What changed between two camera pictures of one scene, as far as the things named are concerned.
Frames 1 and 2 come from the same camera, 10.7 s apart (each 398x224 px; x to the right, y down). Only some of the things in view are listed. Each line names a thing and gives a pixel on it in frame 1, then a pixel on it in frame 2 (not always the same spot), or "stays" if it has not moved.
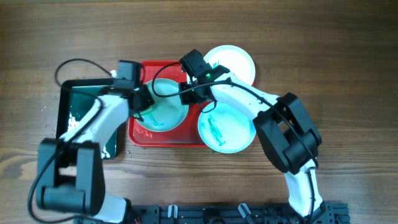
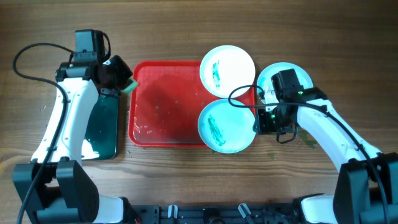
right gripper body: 193,98 -> 273,122
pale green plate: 168,112 -> 265,82
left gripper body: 143,100 -> 116,74
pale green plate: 225,129 stays
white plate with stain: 236,60 stays
